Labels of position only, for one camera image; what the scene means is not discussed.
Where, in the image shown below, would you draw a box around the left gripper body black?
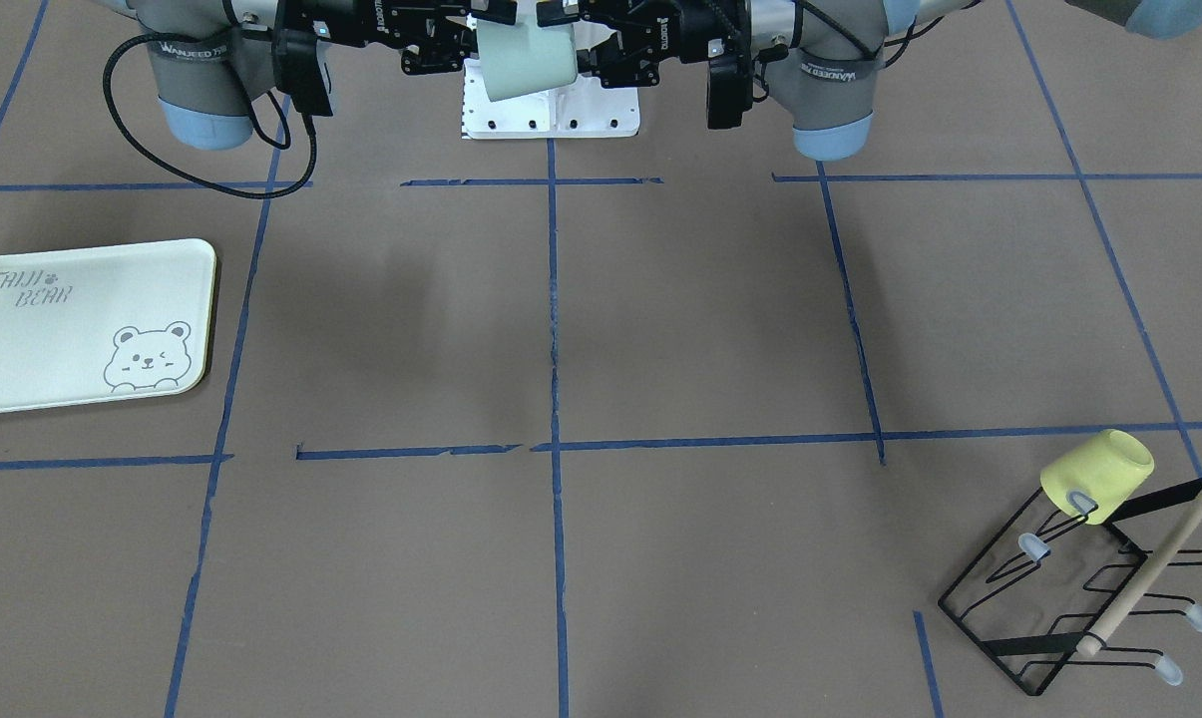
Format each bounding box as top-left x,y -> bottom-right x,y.
584,1 -> 751,88

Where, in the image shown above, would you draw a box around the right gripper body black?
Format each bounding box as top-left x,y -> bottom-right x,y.
301,1 -> 472,76

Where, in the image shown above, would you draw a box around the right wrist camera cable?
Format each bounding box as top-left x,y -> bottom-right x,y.
102,32 -> 320,202

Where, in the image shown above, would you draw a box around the cream bear tray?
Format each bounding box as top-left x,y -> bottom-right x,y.
0,239 -> 218,413

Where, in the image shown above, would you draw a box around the yellow cup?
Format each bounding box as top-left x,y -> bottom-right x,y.
1039,429 -> 1155,526

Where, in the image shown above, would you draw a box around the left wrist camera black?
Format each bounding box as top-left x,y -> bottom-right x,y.
706,49 -> 754,129

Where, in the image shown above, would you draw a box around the light green cup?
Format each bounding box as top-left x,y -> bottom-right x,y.
476,18 -> 578,102

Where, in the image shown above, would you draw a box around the black wire cup rack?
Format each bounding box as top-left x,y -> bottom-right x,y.
938,477 -> 1202,698

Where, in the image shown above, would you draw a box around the white camera stand pillar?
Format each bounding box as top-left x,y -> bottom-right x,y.
462,20 -> 641,140

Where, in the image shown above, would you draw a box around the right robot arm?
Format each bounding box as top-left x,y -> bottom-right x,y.
107,1 -> 517,152

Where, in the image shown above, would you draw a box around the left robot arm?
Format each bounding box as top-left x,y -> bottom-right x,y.
536,1 -> 969,161

